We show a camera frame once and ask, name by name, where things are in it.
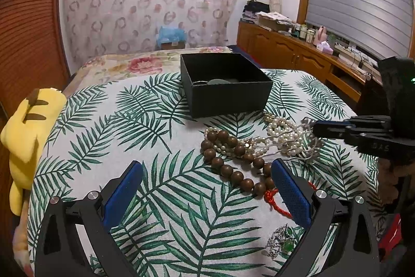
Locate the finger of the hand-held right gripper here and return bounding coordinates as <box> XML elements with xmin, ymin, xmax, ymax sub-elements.
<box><xmin>312</xmin><ymin>115</ymin><xmax>393</xmax><ymax>143</ymax></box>

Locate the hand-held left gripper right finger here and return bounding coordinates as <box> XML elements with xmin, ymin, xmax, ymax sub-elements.
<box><xmin>271</xmin><ymin>158</ymin><xmax>380</xmax><ymax>277</ymax></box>

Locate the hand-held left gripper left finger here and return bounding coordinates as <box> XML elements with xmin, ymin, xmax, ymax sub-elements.
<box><xmin>35</xmin><ymin>161</ymin><xmax>145</xmax><ymax>277</ymax></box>

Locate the red coral bracelet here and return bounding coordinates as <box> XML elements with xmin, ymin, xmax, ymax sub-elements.
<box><xmin>263</xmin><ymin>181</ymin><xmax>316</xmax><ymax>219</ymax></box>

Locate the white pearl necklace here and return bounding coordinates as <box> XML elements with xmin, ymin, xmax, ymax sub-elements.
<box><xmin>204</xmin><ymin>115</ymin><xmax>321</xmax><ymax>158</ymax></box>

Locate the silver green stone brooch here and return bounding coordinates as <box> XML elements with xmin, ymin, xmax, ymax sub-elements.
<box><xmin>266</xmin><ymin>224</ymin><xmax>296</xmax><ymax>256</ymax></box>

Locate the brown wooden bead bracelet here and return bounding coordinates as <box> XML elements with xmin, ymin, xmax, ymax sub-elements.
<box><xmin>200</xmin><ymin>130</ymin><xmax>276</xmax><ymax>198</ymax></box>

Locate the black cardboard jewelry box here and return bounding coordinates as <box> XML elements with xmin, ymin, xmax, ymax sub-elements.
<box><xmin>180</xmin><ymin>52</ymin><xmax>273</xmax><ymax>118</ymax></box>

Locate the person's right hand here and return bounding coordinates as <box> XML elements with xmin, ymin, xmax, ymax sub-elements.
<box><xmin>377</xmin><ymin>158</ymin><xmax>406</xmax><ymax>209</ymax></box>

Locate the white power strip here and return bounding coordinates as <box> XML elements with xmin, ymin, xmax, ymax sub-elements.
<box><xmin>334</xmin><ymin>43</ymin><xmax>380</xmax><ymax>70</ymax></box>

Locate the green leaf print cloth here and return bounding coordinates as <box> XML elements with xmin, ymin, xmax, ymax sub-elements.
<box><xmin>27</xmin><ymin>69</ymin><xmax>386</xmax><ymax>277</ymax></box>

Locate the pink tissue box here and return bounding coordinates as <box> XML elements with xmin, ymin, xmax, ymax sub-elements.
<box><xmin>316</xmin><ymin>41</ymin><xmax>334</xmax><ymax>54</ymax></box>

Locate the wooden sideboard cabinet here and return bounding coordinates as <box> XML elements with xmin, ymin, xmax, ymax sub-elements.
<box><xmin>237</xmin><ymin>21</ymin><xmax>383</xmax><ymax>102</ymax></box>

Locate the group of small bottles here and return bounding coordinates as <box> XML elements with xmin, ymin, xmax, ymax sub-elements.
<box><xmin>292</xmin><ymin>23</ymin><xmax>316</xmax><ymax>44</ymax></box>

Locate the yellow plush toy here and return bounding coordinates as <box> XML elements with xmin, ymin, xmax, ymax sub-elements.
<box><xmin>0</xmin><ymin>87</ymin><xmax>68</xmax><ymax>216</ymax></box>

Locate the navy blanket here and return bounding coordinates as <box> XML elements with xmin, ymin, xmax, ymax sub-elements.
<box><xmin>227</xmin><ymin>44</ymin><xmax>264</xmax><ymax>70</ymax></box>

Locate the floral blanket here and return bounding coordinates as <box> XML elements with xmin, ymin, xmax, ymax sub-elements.
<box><xmin>76</xmin><ymin>45</ymin><xmax>234</xmax><ymax>83</ymax></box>

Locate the stack of dark clothes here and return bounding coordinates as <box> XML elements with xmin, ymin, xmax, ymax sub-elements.
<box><xmin>243</xmin><ymin>0</ymin><xmax>269</xmax><ymax>24</ymax></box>

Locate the blue plastic bag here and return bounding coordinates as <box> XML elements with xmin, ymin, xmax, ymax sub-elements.
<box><xmin>156</xmin><ymin>25</ymin><xmax>189</xmax><ymax>44</ymax></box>

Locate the brown slatted wardrobe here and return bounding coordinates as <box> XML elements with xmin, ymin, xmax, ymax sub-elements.
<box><xmin>0</xmin><ymin>0</ymin><xmax>70</xmax><ymax>117</ymax></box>

